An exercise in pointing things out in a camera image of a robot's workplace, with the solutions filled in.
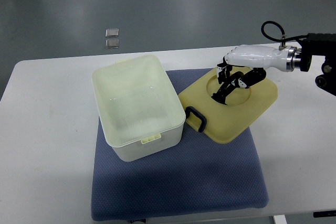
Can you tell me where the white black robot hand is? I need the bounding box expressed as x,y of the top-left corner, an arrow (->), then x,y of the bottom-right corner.
212,45 -> 296,104

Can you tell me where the yellow box lid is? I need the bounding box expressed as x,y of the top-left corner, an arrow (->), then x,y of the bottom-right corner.
172,69 -> 278,144

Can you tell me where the white storage box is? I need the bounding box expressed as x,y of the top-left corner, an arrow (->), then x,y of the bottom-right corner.
91,55 -> 186,162

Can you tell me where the blue cushion mat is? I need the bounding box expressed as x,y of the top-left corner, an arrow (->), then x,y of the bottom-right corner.
91,67 -> 270,222

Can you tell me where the lower floor metal plate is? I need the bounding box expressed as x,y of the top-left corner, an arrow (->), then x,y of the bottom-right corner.
105,38 -> 119,49

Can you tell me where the floor metal plate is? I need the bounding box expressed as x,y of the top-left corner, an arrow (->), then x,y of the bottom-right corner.
105,38 -> 119,49
105,28 -> 119,38

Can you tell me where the upper floor metal plate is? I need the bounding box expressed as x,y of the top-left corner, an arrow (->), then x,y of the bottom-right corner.
105,28 -> 119,38

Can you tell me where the black cable loop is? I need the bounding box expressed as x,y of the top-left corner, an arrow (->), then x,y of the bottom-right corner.
260,20 -> 287,48

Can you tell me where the black bracket at table edge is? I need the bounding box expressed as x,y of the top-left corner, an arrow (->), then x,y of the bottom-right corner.
313,210 -> 336,218

